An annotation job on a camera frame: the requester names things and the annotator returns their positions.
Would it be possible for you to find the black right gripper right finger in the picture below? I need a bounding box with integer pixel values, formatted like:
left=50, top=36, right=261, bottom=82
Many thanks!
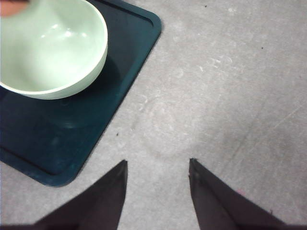
left=188, top=158, right=307, bottom=230

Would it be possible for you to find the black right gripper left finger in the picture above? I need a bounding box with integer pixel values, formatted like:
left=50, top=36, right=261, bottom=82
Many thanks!
left=0, top=160, right=128, bottom=230

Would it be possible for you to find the green ceramic bowl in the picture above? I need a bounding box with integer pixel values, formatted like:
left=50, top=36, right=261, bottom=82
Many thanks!
left=0, top=0, right=108, bottom=100

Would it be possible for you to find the pale orange egg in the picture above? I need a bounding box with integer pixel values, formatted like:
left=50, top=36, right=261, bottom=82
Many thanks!
left=0, top=1, right=30, bottom=17

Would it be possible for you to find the dark blue rectangular tray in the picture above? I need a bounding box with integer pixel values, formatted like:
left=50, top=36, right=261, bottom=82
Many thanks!
left=0, top=0, right=161, bottom=187

